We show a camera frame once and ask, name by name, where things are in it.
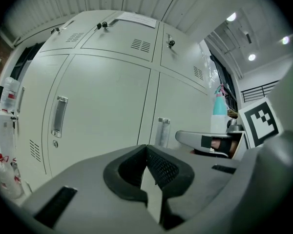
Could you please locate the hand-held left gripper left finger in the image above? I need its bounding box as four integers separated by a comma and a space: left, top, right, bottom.
19, 144, 166, 234

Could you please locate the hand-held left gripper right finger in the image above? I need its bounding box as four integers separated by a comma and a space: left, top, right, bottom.
146, 144, 240, 230

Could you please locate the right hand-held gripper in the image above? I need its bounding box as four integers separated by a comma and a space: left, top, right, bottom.
175, 97, 280, 159

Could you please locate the white metal locker cabinet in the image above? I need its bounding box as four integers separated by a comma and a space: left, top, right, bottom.
13, 10, 217, 195

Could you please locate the white box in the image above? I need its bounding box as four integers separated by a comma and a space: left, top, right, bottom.
210, 115, 229, 135

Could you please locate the person's right hand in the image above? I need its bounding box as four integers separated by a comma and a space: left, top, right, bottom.
194, 137, 238, 158

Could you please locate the teal spray bottle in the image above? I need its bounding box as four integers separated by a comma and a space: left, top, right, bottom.
212, 84, 228, 117

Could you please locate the clothes rack with hangers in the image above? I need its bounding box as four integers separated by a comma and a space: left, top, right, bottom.
226, 94, 239, 119

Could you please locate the red capped water bottle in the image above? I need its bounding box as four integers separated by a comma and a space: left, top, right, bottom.
11, 157, 23, 184
0, 153, 24, 200

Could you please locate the clear plastic film sheet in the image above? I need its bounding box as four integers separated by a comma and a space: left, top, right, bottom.
203, 50, 224, 96

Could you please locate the black metal railing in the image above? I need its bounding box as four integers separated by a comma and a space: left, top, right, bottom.
241, 80, 281, 105

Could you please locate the white water dispenser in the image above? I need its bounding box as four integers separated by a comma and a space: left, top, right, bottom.
0, 109, 17, 161

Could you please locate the clear water jug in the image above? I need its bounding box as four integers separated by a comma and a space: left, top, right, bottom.
0, 77, 21, 112

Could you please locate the white paper notice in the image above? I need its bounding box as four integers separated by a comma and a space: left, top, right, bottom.
116, 11, 157, 29

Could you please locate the black window frame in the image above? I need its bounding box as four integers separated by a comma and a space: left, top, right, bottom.
13, 41, 47, 80

